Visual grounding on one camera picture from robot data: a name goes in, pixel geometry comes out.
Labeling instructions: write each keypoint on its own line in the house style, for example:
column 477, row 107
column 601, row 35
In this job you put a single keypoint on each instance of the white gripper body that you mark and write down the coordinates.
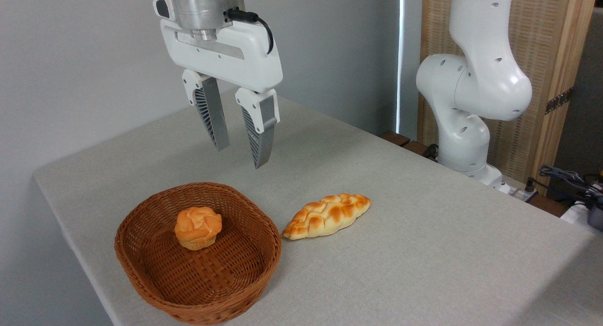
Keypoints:
column 226, row 52

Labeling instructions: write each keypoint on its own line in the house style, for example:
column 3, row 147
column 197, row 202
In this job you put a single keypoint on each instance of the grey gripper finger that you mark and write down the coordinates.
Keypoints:
column 213, row 111
column 264, row 128

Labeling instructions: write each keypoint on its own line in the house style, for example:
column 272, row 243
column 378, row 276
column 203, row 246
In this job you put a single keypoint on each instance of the long braided bread loaf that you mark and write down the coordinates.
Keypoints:
column 325, row 215

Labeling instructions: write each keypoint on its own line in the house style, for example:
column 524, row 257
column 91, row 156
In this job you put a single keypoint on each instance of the round orange bread roll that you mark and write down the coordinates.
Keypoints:
column 198, row 228

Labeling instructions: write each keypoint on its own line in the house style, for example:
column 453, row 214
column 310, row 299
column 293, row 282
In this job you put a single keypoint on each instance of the brown woven wicker basket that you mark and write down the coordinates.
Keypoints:
column 212, row 279

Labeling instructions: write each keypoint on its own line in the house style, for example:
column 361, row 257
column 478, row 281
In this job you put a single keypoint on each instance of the dark metal screen hinge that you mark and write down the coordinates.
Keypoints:
column 559, row 100

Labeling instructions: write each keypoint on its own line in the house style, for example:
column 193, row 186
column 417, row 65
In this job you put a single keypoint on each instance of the white box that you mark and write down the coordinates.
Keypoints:
column 575, row 214

